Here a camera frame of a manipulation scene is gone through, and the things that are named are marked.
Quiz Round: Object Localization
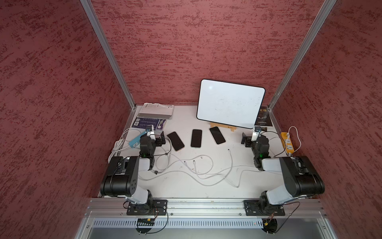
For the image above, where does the teal power strip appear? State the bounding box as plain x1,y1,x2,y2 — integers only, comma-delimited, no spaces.
128,132,147,148

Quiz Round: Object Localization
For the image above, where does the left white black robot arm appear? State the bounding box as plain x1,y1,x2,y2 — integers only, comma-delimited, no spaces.
100,134,167,217

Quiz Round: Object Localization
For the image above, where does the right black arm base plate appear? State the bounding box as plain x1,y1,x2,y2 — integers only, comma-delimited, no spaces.
243,200,286,216

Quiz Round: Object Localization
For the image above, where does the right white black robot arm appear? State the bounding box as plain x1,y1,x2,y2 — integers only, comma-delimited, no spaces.
241,134,325,216

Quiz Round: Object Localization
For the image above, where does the wooden board stand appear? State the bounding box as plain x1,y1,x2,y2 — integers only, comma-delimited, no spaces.
210,122,237,132

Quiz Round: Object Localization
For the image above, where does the phone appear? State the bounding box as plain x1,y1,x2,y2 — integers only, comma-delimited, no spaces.
191,129,203,148
167,131,185,151
209,126,226,145

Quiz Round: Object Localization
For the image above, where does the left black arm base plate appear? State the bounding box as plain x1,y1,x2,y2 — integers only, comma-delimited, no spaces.
126,199,168,216

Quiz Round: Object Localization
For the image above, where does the aluminium front rail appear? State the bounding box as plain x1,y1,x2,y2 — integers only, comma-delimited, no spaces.
85,198,328,219

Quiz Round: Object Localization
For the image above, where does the white coiled cord bundle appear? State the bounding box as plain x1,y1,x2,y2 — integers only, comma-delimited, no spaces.
107,127,144,164

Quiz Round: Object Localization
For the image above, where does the white board with black frame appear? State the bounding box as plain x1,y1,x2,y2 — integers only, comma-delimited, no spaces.
197,79,266,129

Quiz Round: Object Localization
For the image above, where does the dark blue booklet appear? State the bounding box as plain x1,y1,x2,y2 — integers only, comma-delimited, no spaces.
132,117,167,130

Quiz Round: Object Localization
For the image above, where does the right aluminium frame post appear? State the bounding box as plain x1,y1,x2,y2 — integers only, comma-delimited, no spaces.
268,0,337,112

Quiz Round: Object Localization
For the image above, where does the white lightning charging cable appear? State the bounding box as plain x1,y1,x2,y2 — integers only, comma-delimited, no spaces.
208,148,263,189

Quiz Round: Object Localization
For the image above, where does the left aluminium frame post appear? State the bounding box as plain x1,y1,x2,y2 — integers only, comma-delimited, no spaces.
80,0,136,110

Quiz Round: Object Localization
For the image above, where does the black book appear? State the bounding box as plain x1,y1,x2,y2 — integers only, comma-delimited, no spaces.
255,106,273,127

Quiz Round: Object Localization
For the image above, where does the aluminium frame post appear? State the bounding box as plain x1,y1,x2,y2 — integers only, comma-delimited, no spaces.
268,0,337,112
80,0,136,110

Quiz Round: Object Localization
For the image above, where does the yellow power strip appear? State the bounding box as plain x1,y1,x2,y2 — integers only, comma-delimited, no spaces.
281,132,294,155

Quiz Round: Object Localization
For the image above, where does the white power strip cord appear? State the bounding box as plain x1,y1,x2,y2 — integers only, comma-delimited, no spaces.
287,125,302,153

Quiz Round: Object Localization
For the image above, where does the white USB-C charging cable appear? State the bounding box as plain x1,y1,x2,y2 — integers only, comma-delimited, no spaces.
155,154,214,177

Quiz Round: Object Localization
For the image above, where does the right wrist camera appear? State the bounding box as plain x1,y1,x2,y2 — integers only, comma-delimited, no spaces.
251,126,263,141

